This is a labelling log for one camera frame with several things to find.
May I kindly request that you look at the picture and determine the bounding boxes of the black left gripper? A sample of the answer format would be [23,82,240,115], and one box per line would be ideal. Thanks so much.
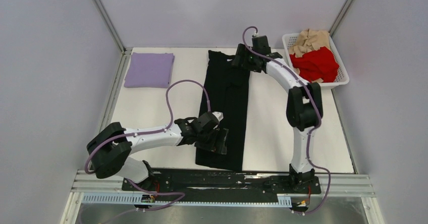
[195,127,228,154]

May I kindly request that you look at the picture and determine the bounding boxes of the black t shirt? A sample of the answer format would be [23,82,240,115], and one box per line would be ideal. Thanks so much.
[195,50,250,172]

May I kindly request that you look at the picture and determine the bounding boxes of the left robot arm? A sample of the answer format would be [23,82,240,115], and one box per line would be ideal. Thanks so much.
[85,111,229,190]

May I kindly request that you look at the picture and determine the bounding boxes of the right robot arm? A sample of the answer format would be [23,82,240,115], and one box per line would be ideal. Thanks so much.
[232,36,323,194]

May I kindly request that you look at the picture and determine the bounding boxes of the beige t shirt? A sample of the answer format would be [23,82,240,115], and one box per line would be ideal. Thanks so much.
[288,29,331,84]

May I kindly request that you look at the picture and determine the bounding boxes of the red t shirt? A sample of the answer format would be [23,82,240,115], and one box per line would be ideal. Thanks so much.
[290,47,339,83]

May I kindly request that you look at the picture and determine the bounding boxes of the folded purple t shirt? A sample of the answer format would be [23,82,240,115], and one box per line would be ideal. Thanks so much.
[124,53,175,88]

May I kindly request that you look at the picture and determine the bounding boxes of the white plastic basket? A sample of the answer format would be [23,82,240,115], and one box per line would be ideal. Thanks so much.
[282,29,350,89]

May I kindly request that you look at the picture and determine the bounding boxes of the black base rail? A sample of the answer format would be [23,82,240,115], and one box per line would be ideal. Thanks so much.
[139,169,321,203]

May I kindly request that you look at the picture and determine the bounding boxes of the white slotted cable duct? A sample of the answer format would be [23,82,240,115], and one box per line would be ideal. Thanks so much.
[82,192,292,208]

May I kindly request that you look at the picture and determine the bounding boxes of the right aluminium frame post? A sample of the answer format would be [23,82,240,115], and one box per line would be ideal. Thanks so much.
[329,0,355,37]

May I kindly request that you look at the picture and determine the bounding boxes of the aluminium frame post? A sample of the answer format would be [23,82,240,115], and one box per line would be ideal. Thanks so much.
[92,0,126,54]
[329,0,355,37]

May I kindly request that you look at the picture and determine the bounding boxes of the left aluminium frame post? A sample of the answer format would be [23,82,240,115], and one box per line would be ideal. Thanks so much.
[92,0,126,54]

